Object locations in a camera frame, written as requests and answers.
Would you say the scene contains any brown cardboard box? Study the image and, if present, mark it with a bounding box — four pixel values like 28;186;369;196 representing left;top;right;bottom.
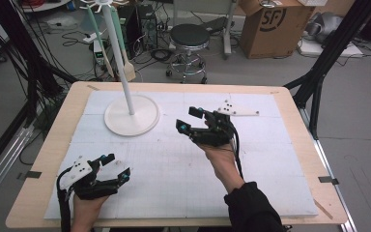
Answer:
237;0;317;60

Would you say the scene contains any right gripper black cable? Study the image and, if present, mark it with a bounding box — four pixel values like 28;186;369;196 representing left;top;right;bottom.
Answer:
228;124;245;182

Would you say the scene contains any black metal frame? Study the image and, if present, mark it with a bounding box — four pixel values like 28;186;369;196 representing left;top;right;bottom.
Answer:
283;0;371;141
0;0;80;183

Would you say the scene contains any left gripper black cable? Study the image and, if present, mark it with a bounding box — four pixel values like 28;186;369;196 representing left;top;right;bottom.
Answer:
56;168;74;232

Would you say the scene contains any grey bag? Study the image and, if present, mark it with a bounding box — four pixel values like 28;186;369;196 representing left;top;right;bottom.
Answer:
304;12;344;44

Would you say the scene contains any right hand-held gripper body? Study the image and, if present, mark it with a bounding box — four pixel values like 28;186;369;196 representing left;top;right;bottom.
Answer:
189;99;261;148

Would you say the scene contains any black computer tower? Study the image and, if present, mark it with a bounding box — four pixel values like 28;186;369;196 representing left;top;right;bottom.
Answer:
137;3;159;52
112;7;140;61

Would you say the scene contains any black round stool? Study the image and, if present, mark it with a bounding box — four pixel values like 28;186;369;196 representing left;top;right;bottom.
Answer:
165;23;211;85

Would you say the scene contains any white utensil rack stand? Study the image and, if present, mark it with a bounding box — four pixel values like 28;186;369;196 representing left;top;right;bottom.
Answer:
79;0;160;137

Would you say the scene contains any person's left hand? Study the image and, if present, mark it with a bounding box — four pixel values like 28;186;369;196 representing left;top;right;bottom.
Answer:
70;192;111;232

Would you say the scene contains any power supply green display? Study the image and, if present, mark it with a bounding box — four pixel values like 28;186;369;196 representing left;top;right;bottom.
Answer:
92;39;106;66

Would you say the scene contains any black tape strip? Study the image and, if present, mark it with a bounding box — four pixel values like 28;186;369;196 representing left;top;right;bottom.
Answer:
16;170;43;181
318;176;340;186

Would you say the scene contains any white foam mat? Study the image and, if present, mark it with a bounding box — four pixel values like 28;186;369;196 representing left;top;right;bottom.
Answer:
43;90;319;220

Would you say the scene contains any grey metal post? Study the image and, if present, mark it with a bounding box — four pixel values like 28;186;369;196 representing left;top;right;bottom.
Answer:
222;0;238;61

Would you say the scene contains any white power strip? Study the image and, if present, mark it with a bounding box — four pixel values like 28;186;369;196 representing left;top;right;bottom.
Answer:
82;30;104;44

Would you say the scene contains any aluminium rail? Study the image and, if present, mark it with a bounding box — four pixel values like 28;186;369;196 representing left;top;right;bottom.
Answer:
0;125;35;212
298;107;358;232

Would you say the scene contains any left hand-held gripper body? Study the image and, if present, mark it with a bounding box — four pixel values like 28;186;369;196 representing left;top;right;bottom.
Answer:
57;156;124;201

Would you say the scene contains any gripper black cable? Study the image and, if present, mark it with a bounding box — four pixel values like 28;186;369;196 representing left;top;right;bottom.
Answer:
56;168;74;232
228;124;245;182

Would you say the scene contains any coiled black cable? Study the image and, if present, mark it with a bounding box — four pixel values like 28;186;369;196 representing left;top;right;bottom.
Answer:
150;47;174;63

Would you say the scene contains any white flat board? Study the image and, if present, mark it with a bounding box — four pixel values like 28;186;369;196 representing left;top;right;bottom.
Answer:
297;38;365;58

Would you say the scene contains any person's right hand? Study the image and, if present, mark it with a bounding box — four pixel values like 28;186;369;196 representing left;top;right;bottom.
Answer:
197;141;246;194

